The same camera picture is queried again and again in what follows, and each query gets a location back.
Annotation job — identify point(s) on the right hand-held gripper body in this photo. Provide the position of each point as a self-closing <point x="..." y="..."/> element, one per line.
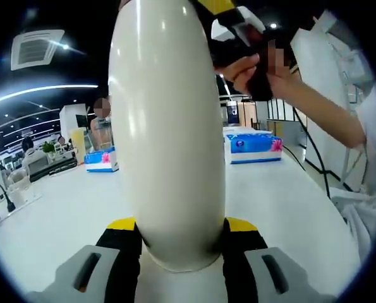
<point x="235" y="34"/>

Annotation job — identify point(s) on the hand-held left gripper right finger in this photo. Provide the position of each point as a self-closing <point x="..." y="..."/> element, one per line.
<point x="241" y="262"/>

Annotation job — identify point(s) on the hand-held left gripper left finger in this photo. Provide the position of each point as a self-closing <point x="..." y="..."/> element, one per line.
<point x="118" y="262"/>

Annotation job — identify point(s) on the white water cup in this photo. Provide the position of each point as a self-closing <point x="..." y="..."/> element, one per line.
<point x="165" y="126"/>

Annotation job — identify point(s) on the pale yellow drink cup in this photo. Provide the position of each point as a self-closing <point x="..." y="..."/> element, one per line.
<point x="78" y="142"/>

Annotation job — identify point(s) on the person's right hand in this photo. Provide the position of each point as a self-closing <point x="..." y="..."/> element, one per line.
<point x="241" y="67"/>

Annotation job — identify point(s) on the white table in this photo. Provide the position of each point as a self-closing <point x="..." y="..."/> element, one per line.
<point x="64" y="221"/>

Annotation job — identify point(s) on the blue screen kiosk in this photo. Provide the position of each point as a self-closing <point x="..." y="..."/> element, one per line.
<point x="233" y="113"/>

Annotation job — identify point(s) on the person in white shirt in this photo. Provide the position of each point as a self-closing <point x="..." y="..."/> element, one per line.
<point x="317" y="63"/>

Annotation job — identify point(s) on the ceiling air conditioner vent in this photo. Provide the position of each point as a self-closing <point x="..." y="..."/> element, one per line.
<point x="36" y="50"/>

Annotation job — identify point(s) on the blue tissue pack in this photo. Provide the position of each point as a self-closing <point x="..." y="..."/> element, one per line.
<point x="254" y="151"/>
<point x="97" y="162"/>

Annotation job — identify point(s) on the curved ceiling light strip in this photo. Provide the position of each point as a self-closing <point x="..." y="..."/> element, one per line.
<point x="64" y="86"/>

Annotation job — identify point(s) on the wooden low cabinet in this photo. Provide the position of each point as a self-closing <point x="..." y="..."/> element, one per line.
<point x="285" y="132"/>

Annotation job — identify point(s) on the black flat device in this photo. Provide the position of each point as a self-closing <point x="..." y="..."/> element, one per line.
<point x="58" y="164"/>

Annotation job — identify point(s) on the clear plastic container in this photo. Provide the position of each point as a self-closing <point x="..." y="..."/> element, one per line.
<point x="20" y="199"/>

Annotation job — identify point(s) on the black pillar monitor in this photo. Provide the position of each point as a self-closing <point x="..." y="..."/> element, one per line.
<point x="81" y="121"/>

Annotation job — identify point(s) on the grey office chair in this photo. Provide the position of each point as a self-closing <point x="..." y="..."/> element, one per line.
<point x="39" y="164"/>

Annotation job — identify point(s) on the glass bowl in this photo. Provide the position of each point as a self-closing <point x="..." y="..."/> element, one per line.
<point x="17" y="180"/>

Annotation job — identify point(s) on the small potted plant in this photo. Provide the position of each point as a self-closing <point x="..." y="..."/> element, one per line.
<point x="48" y="147"/>

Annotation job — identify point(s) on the person's white shirt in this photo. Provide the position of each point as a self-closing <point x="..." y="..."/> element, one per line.
<point x="371" y="158"/>

